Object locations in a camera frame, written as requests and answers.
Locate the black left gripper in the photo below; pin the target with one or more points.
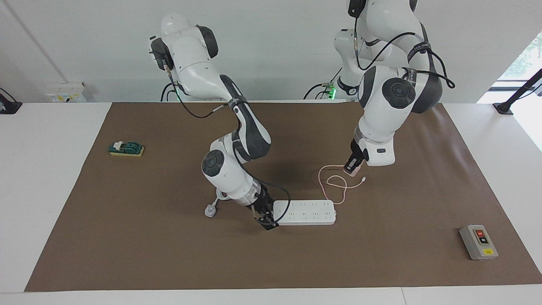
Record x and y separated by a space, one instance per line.
356 152

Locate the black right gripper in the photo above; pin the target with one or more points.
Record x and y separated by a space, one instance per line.
262 203

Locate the pink charger adapter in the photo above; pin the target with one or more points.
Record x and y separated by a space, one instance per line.
353 170

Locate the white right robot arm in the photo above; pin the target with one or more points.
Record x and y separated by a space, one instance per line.
228 173

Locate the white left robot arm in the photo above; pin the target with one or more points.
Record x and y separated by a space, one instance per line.
385 114

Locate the brown paper mat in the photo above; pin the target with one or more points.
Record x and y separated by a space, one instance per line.
271 262

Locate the green circuit board fixture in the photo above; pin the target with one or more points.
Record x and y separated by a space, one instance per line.
127 149

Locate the grey on-off switch box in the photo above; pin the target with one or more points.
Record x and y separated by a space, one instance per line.
478 242

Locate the black clamp mount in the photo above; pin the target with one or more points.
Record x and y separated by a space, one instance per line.
9 106

